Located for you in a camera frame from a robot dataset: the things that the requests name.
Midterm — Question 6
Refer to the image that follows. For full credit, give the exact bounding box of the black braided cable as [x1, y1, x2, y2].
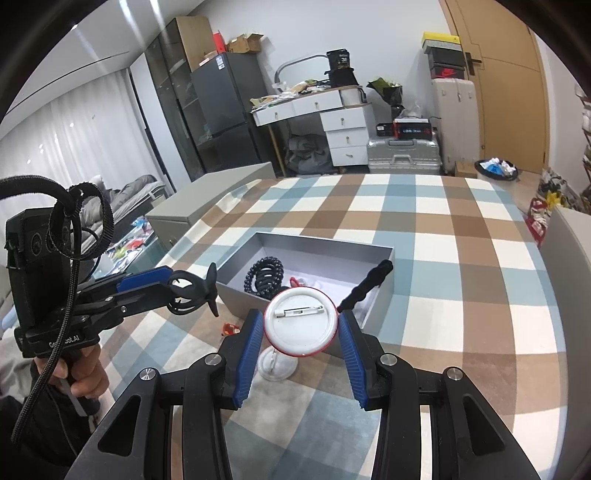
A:
[0, 174, 115, 444]

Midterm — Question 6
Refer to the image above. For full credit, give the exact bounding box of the black red box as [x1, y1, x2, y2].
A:
[393, 117, 433, 140]

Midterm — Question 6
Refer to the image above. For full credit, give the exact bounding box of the person's left hand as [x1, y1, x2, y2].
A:
[47, 344, 109, 400]

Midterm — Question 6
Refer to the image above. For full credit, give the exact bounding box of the black bag on desk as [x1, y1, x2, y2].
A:
[325, 49, 359, 88]

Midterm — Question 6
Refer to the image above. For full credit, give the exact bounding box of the small red toy clip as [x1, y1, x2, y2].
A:
[222, 323, 240, 336]

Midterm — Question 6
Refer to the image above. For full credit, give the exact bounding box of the black spiral hair tie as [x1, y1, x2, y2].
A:
[242, 256, 286, 298]

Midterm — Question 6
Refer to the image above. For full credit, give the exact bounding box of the wooden door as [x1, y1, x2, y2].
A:
[441, 0, 549, 173]

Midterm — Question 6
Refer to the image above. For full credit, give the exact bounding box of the grey duvet pile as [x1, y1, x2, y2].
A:
[80, 174, 167, 243]

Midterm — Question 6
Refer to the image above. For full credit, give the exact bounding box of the red rimmed pin badge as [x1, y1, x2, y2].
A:
[263, 287, 338, 357]

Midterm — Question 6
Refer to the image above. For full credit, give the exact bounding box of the grey open cardboard box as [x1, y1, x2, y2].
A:
[217, 232, 394, 358]

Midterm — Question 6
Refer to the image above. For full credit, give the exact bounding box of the silver aluminium suitcase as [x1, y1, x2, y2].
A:
[368, 137, 443, 175]

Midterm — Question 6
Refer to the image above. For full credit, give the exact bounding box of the black refrigerator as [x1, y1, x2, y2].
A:
[191, 52, 280, 172]

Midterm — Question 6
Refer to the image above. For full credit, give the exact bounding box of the stack of shoe boxes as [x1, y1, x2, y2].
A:
[422, 32, 466, 80]

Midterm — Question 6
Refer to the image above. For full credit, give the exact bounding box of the white dressing desk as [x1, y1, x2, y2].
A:
[252, 86, 376, 168]

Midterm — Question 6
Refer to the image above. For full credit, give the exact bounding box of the grey bedside cabinet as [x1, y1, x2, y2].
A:
[145, 162, 276, 251]

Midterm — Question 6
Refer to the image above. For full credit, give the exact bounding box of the plaid bed cover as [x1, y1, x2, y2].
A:
[96, 172, 574, 480]

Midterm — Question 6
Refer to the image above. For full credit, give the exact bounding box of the white round pin badge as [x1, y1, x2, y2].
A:
[257, 346, 297, 382]

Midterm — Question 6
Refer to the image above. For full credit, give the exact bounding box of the white curtain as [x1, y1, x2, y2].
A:
[1, 70, 172, 194]

